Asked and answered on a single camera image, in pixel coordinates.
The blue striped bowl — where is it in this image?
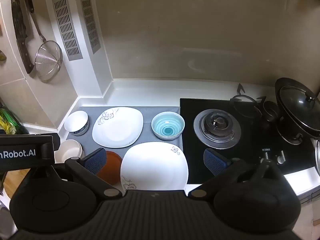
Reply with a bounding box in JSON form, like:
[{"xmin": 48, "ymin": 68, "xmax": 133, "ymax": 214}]
[{"xmin": 151, "ymin": 112, "xmax": 185, "ymax": 141}]

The black glass gas stove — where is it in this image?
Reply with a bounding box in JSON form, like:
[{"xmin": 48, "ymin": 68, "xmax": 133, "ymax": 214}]
[{"xmin": 179, "ymin": 97, "xmax": 317, "ymax": 184}]

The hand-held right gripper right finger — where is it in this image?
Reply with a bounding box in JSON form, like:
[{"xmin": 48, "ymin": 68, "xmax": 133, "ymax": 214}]
[{"xmin": 187, "ymin": 148, "xmax": 253, "ymax": 202}]

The brown round plate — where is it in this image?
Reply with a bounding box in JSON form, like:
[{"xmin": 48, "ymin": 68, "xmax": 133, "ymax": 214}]
[{"xmin": 96, "ymin": 151, "xmax": 123, "ymax": 186}]

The white square floral plate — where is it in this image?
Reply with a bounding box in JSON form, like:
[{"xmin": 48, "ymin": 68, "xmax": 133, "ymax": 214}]
[
  {"xmin": 92, "ymin": 107, "xmax": 144, "ymax": 148},
  {"xmin": 120, "ymin": 142, "xmax": 189, "ymax": 191}
]

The grey drying mat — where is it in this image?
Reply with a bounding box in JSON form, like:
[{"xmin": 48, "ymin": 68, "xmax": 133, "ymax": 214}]
[{"xmin": 65, "ymin": 106, "xmax": 184, "ymax": 160}]

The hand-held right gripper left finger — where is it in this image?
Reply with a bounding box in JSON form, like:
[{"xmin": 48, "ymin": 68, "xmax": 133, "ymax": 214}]
[{"xmin": 64, "ymin": 148, "xmax": 123, "ymax": 201}]

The white bowl with blue pattern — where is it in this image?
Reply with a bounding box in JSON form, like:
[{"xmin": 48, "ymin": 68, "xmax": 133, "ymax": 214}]
[{"xmin": 64, "ymin": 110, "xmax": 90, "ymax": 137}]

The round metal stove burner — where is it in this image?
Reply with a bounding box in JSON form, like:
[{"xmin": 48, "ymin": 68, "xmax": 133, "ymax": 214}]
[
  {"xmin": 276, "ymin": 127, "xmax": 304, "ymax": 146},
  {"xmin": 194, "ymin": 109, "xmax": 242, "ymax": 149}
]

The metal mesh skimmer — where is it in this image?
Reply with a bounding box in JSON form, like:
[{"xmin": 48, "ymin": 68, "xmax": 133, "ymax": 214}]
[{"xmin": 24, "ymin": 0, "xmax": 63, "ymax": 83}]

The glass wok lid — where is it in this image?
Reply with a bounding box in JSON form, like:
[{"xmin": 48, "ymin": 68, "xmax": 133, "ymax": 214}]
[{"xmin": 279, "ymin": 85, "xmax": 320, "ymax": 131}]

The green snack bag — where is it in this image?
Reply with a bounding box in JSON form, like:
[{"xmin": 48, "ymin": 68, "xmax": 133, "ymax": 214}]
[{"xmin": 0, "ymin": 106, "xmax": 28, "ymax": 135}]

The metal pot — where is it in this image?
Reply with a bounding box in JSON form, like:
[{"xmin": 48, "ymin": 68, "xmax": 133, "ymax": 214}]
[{"xmin": 315, "ymin": 140, "xmax": 320, "ymax": 176}]

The small metal cup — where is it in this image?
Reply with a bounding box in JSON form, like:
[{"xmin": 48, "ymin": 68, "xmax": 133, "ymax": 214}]
[{"xmin": 262, "ymin": 101, "xmax": 279, "ymax": 121}]

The wide grey vent grille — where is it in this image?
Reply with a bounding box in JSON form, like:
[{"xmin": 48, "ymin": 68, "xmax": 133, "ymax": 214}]
[{"xmin": 52, "ymin": 0, "xmax": 83, "ymax": 61}]

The cream bowl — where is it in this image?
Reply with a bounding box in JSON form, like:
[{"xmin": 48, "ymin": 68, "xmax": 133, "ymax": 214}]
[{"xmin": 54, "ymin": 139, "xmax": 83, "ymax": 164}]

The cleaver with wooden handle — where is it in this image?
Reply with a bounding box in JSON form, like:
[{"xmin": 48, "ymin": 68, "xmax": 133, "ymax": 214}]
[{"xmin": 11, "ymin": 0, "xmax": 34, "ymax": 74}]

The black wok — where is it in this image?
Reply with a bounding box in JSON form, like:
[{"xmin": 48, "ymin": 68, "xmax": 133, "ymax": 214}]
[{"xmin": 275, "ymin": 77, "xmax": 320, "ymax": 139}]

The black pan support ring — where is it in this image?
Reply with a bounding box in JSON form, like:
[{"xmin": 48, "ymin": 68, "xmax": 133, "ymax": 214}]
[{"xmin": 230, "ymin": 83, "xmax": 267, "ymax": 120}]

